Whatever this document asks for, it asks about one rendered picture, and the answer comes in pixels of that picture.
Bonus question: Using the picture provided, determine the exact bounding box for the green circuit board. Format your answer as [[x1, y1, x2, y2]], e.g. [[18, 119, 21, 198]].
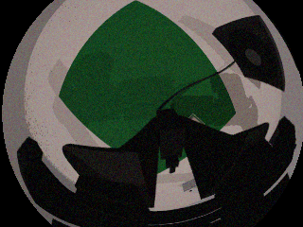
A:
[[58, 0, 236, 148]]

